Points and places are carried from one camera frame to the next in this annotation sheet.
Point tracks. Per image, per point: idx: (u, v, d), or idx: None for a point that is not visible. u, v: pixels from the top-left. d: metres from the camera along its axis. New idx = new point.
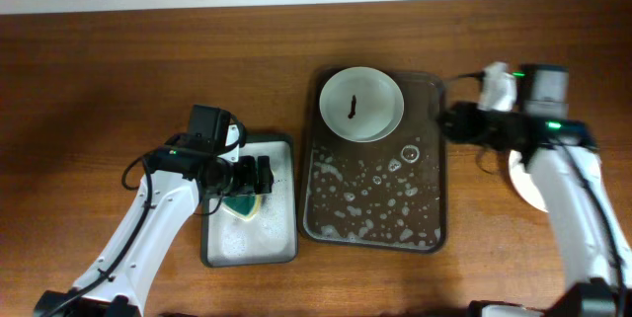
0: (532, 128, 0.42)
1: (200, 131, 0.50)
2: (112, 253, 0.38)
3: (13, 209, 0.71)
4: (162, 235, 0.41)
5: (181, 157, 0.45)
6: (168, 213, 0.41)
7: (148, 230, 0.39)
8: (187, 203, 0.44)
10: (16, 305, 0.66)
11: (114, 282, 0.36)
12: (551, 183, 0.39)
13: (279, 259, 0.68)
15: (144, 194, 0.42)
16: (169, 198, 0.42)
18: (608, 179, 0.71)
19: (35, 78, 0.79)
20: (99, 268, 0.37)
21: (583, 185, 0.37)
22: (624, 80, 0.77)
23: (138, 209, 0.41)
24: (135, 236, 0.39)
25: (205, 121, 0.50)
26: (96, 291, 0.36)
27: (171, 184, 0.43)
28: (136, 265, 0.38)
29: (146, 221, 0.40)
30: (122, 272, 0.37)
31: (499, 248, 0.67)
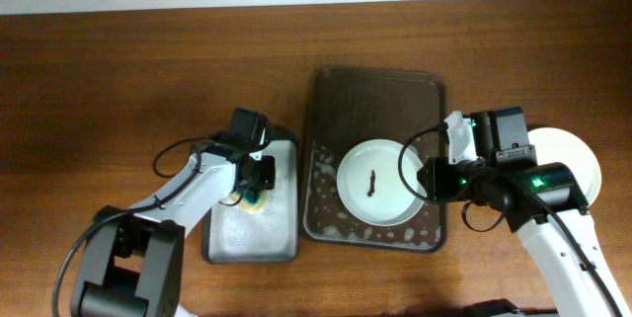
0: (509, 187, 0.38)
1: (239, 131, 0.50)
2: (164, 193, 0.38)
3: (13, 209, 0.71)
4: (201, 198, 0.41)
5: (226, 146, 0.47)
6: (211, 182, 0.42)
7: (196, 185, 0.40)
8: (223, 181, 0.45)
10: (15, 304, 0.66)
11: (163, 210, 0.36)
12: (540, 248, 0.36)
13: (279, 258, 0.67)
15: (193, 165, 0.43)
16: (213, 170, 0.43)
18: (609, 179, 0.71)
19: (35, 78, 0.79)
20: (153, 198, 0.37)
21: (586, 267, 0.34)
22: (624, 79, 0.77)
23: (187, 173, 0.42)
24: (186, 186, 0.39)
25: (245, 122, 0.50)
26: (147, 213, 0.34)
27: (215, 159, 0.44)
28: (185, 204, 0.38)
29: (195, 180, 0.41)
30: (172, 206, 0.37)
31: (499, 248, 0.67)
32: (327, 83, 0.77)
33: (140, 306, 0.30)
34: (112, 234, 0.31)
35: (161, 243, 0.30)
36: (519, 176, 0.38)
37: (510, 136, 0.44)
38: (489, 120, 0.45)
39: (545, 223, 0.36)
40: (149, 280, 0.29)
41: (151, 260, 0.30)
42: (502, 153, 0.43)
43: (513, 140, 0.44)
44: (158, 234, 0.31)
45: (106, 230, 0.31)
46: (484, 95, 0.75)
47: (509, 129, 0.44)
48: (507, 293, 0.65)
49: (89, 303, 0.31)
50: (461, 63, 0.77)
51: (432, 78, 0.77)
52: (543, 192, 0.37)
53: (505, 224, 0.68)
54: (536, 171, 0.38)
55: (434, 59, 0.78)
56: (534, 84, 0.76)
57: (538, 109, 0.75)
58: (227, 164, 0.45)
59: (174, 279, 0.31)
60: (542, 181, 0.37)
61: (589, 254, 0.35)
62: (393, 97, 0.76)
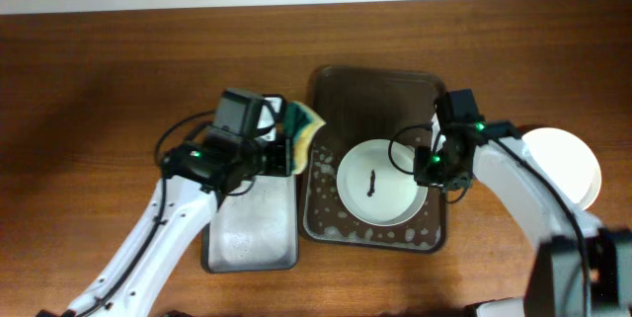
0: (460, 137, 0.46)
1: (228, 122, 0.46)
2: (113, 276, 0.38)
3: (13, 209, 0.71)
4: (168, 255, 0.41)
5: (207, 159, 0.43)
6: (177, 232, 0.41)
7: (153, 251, 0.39)
8: (199, 213, 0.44)
10: (16, 305, 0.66)
11: (108, 311, 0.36)
12: (489, 165, 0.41)
13: (279, 264, 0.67)
15: (158, 203, 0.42)
16: (182, 213, 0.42)
18: (610, 179, 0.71)
19: (35, 78, 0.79)
20: (101, 286, 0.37)
21: (521, 165, 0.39)
22: (623, 79, 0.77)
23: (149, 224, 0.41)
24: (142, 256, 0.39)
25: (233, 112, 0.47)
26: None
27: (186, 193, 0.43)
28: (136, 291, 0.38)
29: (155, 240, 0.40)
30: (119, 299, 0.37)
31: (499, 248, 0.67)
32: (327, 84, 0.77)
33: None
34: None
35: None
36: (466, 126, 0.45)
37: (464, 108, 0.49)
38: (444, 98, 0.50)
39: (480, 144, 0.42)
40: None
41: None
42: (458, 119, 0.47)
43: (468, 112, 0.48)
44: None
45: None
46: (484, 95, 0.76)
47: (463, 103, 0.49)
48: (507, 293, 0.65)
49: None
50: (461, 63, 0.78)
51: (433, 79, 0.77)
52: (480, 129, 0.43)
53: (505, 224, 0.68)
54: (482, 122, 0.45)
55: (434, 59, 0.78)
56: (534, 83, 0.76)
57: (538, 109, 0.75)
58: (199, 198, 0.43)
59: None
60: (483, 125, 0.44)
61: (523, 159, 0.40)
62: (393, 97, 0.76)
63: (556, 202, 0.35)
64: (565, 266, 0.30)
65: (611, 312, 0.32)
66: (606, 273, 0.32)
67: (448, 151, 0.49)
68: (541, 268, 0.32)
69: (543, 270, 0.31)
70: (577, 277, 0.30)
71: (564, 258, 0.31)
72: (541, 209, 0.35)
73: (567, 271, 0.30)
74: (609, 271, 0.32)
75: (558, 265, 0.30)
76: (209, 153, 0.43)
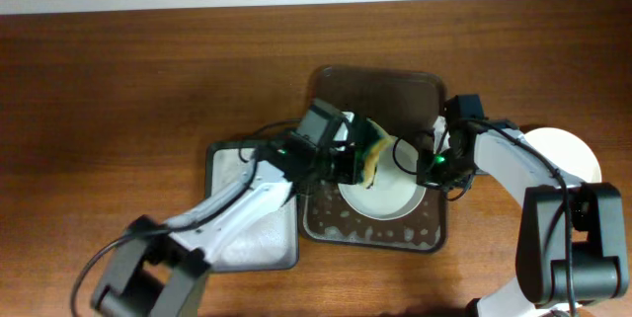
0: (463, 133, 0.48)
1: (309, 133, 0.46)
2: (205, 210, 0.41)
3: (13, 209, 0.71)
4: (247, 216, 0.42)
5: (288, 157, 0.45)
6: (259, 201, 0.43)
7: (239, 205, 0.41)
8: (277, 197, 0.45)
10: (16, 305, 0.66)
11: (197, 234, 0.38)
12: (486, 148, 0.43)
13: (279, 265, 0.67)
15: (246, 175, 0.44)
16: (266, 188, 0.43)
18: (610, 179, 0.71)
19: (36, 77, 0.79)
20: (195, 215, 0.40)
21: (514, 142, 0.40)
22: (624, 79, 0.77)
23: (238, 186, 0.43)
24: (229, 206, 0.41)
25: (316, 123, 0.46)
26: (183, 235, 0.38)
27: (272, 175, 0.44)
28: (222, 229, 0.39)
29: (242, 198, 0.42)
30: (208, 230, 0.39)
31: (499, 248, 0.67)
32: (327, 83, 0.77)
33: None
34: (142, 246, 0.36)
35: (184, 276, 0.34)
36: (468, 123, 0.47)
37: (471, 110, 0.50)
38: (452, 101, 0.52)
39: (479, 135, 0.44)
40: (160, 309, 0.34)
41: (173, 286, 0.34)
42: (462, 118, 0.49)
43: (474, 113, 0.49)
44: (185, 264, 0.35)
45: (138, 240, 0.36)
46: (484, 95, 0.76)
47: (469, 103, 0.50)
48: None
49: (107, 304, 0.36)
50: (461, 63, 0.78)
51: (433, 79, 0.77)
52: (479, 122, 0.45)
53: (505, 224, 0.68)
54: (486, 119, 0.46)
55: (434, 60, 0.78)
56: (534, 83, 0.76)
57: (538, 109, 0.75)
58: (282, 182, 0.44)
59: (190, 303, 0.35)
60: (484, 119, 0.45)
61: (518, 139, 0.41)
62: (393, 97, 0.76)
63: (546, 166, 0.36)
64: (546, 212, 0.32)
65: (603, 273, 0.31)
66: (593, 228, 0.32)
67: (453, 149, 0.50)
68: (526, 213, 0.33)
69: (528, 218, 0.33)
70: (558, 222, 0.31)
71: (546, 201, 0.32)
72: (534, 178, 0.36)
73: (547, 214, 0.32)
74: (594, 224, 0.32)
75: (540, 206, 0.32)
76: (291, 151, 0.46)
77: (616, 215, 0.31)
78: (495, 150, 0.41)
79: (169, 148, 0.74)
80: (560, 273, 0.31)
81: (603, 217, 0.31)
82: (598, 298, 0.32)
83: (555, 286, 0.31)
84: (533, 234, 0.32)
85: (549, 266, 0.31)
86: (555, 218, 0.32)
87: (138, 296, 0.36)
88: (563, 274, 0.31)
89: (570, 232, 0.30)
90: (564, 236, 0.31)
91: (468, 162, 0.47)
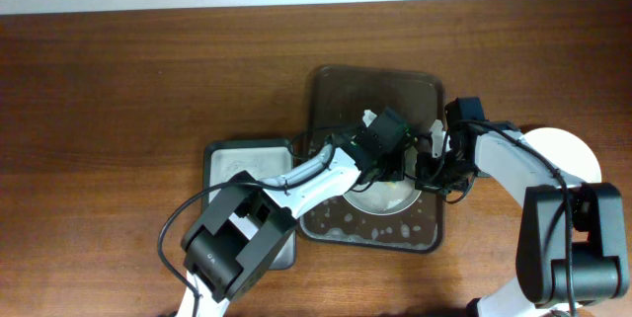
0: (466, 135, 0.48)
1: (379, 133, 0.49)
2: (292, 177, 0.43)
3: (13, 208, 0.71)
4: (322, 194, 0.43)
5: (360, 149, 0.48)
6: (336, 182, 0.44)
7: (315, 182, 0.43)
8: (344, 185, 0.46)
10: (16, 304, 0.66)
11: (286, 196, 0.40)
12: (486, 148, 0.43)
13: (277, 265, 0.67)
15: (323, 157, 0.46)
16: (340, 171, 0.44)
18: (610, 180, 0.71)
19: (36, 77, 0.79)
20: (283, 178, 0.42)
21: (515, 143, 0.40)
22: (624, 79, 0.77)
23: (316, 164, 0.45)
24: (309, 181, 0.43)
25: (387, 126, 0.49)
26: (274, 194, 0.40)
27: (346, 162, 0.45)
28: (305, 197, 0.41)
29: (320, 175, 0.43)
30: (295, 194, 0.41)
31: (499, 248, 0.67)
32: (326, 83, 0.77)
33: (235, 269, 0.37)
34: (239, 196, 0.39)
35: (273, 229, 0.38)
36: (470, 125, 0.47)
37: (471, 111, 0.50)
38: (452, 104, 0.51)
39: (480, 136, 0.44)
40: (249, 253, 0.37)
41: (263, 236, 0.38)
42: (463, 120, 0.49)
43: (473, 116, 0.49)
44: (275, 220, 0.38)
45: (238, 190, 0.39)
46: (484, 95, 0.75)
47: (469, 105, 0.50)
48: None
49: (197, 244, 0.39)
50: (461, 62, 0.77)
51: (432, 79, 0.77)
52: (480, 124, 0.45)
53: (505, 224, 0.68)
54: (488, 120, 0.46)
55: (434, 60, 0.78)
56: (533, 84, 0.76)
57: (539, 108, 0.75)
58: (355, 168, 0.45)
59: (269, 257, 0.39)
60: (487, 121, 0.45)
61: (518, 140, 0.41)
62: (393, 98, 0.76)
63: (546, 167, 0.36)
64: (547, 210, 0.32)
65: (603, 272, 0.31)
66: (593, 228, 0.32)
67: (453, 151, 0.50)
68: (526, 212, 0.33)
69: (528, 217, 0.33)
70: (558, 221, 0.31)
71: (546, 201, 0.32)
72: (535, 179, 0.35)
73: (547, 213, 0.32)
74: (595, 224, 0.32)
75: (540, 205, 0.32)
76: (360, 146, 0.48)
77: (615, 215, 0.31)
78: (495, 151, 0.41)
79: (169, 147, 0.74)
80: (560, 274, 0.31)
81: (602, 217, 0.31)
82: (597, 298, 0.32)
83: (555, 285, 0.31)
84: (533, 234, 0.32)
85: (549, 266, 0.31)
86: (554, 217, 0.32)
87: (226, 244, 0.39)
88: (562, 274, 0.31)
89: (570, 233, 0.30)
90: (564, 235, 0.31)
91: (469, 164, 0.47)
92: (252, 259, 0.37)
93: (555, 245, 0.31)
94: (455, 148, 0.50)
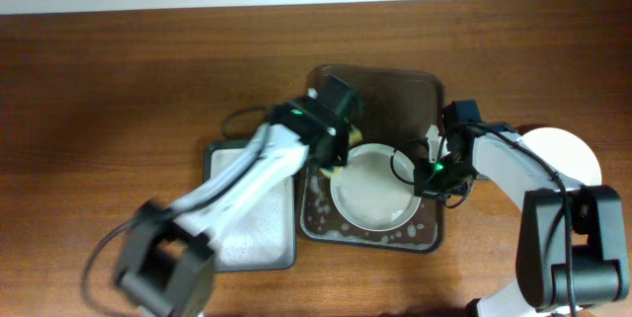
0: (464, 138, 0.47)
1: (329, 102, 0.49)
2: (215, 188, 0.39)
3: (13, 209, 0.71)
4: (258, 188, 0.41)
5: (308, 118, 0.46)
6: (273, 171, 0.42)
7: (250, 181, 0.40)
8: (291, 163, 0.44)
10: (16, 305, 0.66)
11: (208, 216, 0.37)
12: (486, 150, 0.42)
13: (277, 265, 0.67)
15: (258, 141, 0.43)
16: (276, 156, 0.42)
18: (610, 179, 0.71)
19: (36, 77, 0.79)
20: (204, 195, 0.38)
21: (513, 145, 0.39)
22: (624, 78, 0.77)
23: (248, 155, 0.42)
24: (240, 180, 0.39)
25: (335, 94, 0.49)
26: (191, 217, 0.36)
27: (283, 144, 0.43)
28: (229, 208, 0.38)
29: (255, 170, 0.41)
30: (218, 210, 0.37)
31: (499, 248, 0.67)
32: None
33: (164, 304, 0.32)
34: (150, 230, 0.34)
35: (194, 258, 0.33)
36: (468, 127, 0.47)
37: (467, 113, 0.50)
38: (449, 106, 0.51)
39: (478, 139, 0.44)
40: (173, 287, 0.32)
41: (181, 268, 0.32)
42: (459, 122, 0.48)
43: (469, 118, 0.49)
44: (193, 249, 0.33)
45: (147, 224, 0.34)
46: (484, 95, 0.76)
47: (466, 107, 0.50)
48: None
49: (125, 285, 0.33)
50: (461, 62, 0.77)
51: (432, 79, 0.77)
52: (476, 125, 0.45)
53: (505, 224, 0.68)
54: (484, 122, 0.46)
55: (434, 59, 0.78)
56: (533, 83, 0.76)
57: (538, 108, 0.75)
58: (296, 146, 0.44)
59: (202, 282, 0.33)
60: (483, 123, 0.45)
61: (516, 142, 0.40)
62: (393, 97, 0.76)
63: (545, 170, 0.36)
64: (547, 214, 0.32)
65: (604, 273, 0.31)
66: (594, 231, 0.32)
67: (452, 154, 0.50)
68: (526, 215, 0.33)
69: (528, 219, 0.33)
70: (558, 225, 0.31)
71: (546, 205, 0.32)
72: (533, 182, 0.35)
73: (547, 218, 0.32)
74: (596, 228, 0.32)
75: (540, 209, 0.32)
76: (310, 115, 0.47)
77: (616, 219, 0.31)
78: (494, 153, 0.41)
79: (169, 148, 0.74)
80: (560, 276, 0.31)
81: (603, 220, 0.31)
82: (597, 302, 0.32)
83: (555, 290, 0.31)
84: (534, 240, 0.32)
85: (549, 271, 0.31)
86: (555, 221, 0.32)
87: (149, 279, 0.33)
88: (563, 277, 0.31)
89: (570, 238, 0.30)
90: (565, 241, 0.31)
91: (468, 165, 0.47)
92: (180, 294, 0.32)
93: (555, 248, 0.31)
94: (452, 150, 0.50)
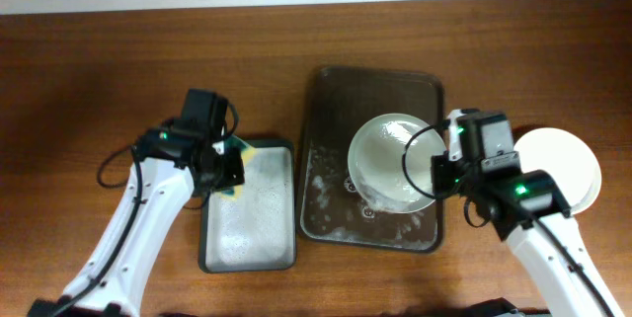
0: (495, 198, 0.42)
1: (194, 116, 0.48)
2: (101, 258, 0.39)
3: (12, 208, 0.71)
4: (157, 225, 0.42)
5: (172, 138, 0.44)
6: (161, 207, 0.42)
7: (136, 231, 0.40)
8: (183, 189, 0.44)
10: (15, 305, 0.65)
11: (104, 288, 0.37)
12: (530, 254, 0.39)
13: (276, 265, 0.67)
15: (133, 187, 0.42)
16: (160, 191, 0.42)
18: (610, 180, 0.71)
19: (36, 77, 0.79)
20: (87, 275, 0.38)
21: (574, 268, 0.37)
22: (623, 79, 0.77)
23: (131, 202, 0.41)
24: (132, 229, 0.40)
25: (198, 106, 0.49)
26: (88, 299, 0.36)
27: (162, 174, 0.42)
28: (129, 267, 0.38)
29: (139, 216, 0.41)
30: (114, 277, 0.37)
31: (499, 248, 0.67)
32: (326, 83, 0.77)
33: None
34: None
35: None
36: (506, 187, 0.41)
37: (493, 143, 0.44)
38: (473, 129, 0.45)
39: (528, 232, 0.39)
40: None
41: None
42: (488, 160, 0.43)
43: (497, 147, 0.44)
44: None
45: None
46: (484, 95, 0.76)
47: (496, 135, 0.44)
48: (506, 293, 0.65)
49: None
50: (460, 62, 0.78)
51: (432, 79, 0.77)
52: (522, 198, 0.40)
53: None
54: (520, 180, 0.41)
55: (434, 60, 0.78)
56: (533, 84, 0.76)
57: (538, 109, 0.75)
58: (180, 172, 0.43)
59: None
60: (525, 189, 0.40)
61: (562, 239, 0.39)
62: (393, 97, 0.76)
63: (591, 290, 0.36)
64: None
65: None
66: None
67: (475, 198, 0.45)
68: None
69: None
70: None
71: None
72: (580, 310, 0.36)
73: None
74: None
75: None
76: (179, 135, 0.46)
77: None
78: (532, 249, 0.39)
79: None
80: None
81: None
82: None
83: None
84: None
85: None
86: None
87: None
88: None
89: None
90: None
91: (500, 227, 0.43)
92: None
93: None
94: (477, 199, 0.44)
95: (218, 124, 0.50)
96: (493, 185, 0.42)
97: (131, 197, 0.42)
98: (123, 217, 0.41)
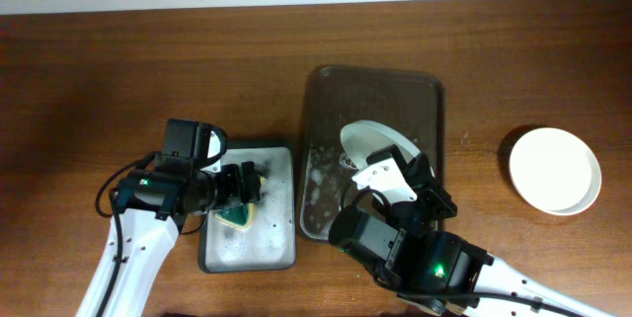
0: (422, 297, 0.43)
1: (177, 149, 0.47)
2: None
3: (12, 208, 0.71)
4: (139, 283, 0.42)
5: (154, 185, 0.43)
6: (142, 263, 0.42)
7: (118, 288, 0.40)
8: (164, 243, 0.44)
10: (14, 304, 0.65)
11: None
12: None
13: (277, 266, 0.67)
15: (115, 243, 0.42)
16: (141, 246, 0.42)
18: (610, 180, 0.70)
19: (36, 77, 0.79)
20: None
21: (535, 307, 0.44)
22: (623, 78, 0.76)
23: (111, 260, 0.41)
24: (115, 287, 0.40)
25: (182, 138, 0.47)
26: None
27: (141, 229, 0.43)
28: None
29: (120, 275, 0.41)
30: None
31: (499, 248, 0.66)
32: (326, 83, 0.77)
33: None
34: None
35: None
36: (422, 277, 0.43)
37: (380, 245, 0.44)
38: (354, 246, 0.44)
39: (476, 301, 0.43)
40: None
41: None
42: (386, 263, 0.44)
43: (385, 242, 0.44)
44: None
45: None
46: (484, 95, 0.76)
47: (375, 237, 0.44)
48: None
49: None
50: (460, 62, 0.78)
51: (431, 79, 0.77)
52: (444, 280, 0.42)
53: (506, 224, 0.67)
54: (431, 264, 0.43)
55: (434, 59, 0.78)
56: (533, 84, 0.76)
57: (538, 109, 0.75)
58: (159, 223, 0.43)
59: None
60: (440, 270, 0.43)
61: (508, 287, 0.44)
62: (393, 98, 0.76)
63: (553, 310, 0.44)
64: None
65: None
66: None
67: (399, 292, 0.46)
68: None
69: None
70: None
71: None
72: None
73: None
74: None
75: None
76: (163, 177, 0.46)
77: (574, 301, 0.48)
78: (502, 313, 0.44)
79: None
80: None
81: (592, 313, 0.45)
82: None
83: None
84: None
85: None
86: None
87: None
88: None
89: None
90: None
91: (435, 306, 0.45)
92: None
93: None
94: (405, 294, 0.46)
95: (202, 154, 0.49)
96: (411, 283, 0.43)
97: (112, 254, 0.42)
98: (104, 279, 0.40)
